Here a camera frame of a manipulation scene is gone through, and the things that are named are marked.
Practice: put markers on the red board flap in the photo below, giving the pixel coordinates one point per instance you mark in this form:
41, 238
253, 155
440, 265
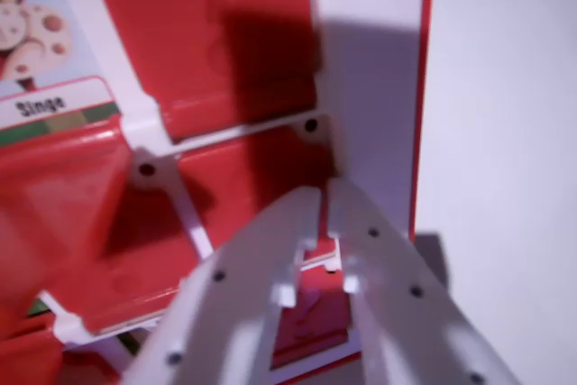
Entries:
58, 186
252, 186
315, 322
149, 250
189, 33

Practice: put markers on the red and white game board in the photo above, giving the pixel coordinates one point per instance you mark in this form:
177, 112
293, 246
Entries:
360, 87

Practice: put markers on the Singe picture card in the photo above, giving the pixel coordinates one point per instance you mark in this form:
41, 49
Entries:
36, 42

